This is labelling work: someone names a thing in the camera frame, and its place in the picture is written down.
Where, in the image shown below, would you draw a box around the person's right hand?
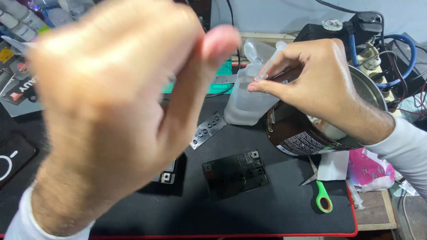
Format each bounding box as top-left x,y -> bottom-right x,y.
248,38 -> 369,132

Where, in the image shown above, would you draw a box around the person's left hand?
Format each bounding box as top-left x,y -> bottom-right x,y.
26,0 -> 241,204

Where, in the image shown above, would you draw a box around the clear plastic syringe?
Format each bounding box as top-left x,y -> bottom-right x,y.
254,41 -> 287,82
345,179 -> 366,210

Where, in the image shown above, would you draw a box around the black device with gauge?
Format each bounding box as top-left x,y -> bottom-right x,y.
294,13 -> 384,61

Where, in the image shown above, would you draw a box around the cream power strip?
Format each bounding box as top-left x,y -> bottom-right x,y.
356,42 -> 402,115

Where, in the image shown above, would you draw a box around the brown metal tin can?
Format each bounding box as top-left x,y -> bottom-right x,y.
265,65 -> 389,157

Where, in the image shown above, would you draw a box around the translucent plastic bottle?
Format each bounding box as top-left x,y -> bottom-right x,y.
224,38 -> 288,126

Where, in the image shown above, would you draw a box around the white paper piece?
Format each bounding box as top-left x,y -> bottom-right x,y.
317,151 -> 350,181

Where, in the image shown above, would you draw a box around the heap of printed packets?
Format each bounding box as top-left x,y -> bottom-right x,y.
0,35 -> 45,118

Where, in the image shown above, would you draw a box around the grey metal ruler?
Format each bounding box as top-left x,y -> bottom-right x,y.
212,74 -> 238,84

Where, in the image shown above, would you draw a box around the green cutting mat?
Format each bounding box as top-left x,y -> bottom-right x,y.
162,57 -> 234,95

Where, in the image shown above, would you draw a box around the pink plastic bag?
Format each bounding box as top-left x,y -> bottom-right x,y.
347,148 -> 396,193

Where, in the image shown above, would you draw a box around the black strip with holes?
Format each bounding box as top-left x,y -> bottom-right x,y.
189,112 -> 228,150

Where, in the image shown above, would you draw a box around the group of white bottles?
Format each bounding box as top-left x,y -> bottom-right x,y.
0,0 -> 94,42

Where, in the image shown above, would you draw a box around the black speaker box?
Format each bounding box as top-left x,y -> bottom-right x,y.
185,0 -> 213,32

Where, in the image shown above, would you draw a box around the black phone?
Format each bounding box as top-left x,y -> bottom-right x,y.
0,133 -> 38,190

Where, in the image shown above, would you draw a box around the black mat with red edge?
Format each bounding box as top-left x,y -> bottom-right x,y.
0,93 -> 358,239

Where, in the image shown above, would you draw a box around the blue hose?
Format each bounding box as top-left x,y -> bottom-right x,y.
348,33 -> 418,89

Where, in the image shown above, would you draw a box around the bundle of thin wires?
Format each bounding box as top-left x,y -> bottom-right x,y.
384,40 -> 427,117

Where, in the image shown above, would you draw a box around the black cable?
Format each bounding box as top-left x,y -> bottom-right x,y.
205,0 -> 241,99

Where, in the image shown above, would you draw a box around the green handled scissors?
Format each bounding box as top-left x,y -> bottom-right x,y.
301,156 -> 334,214

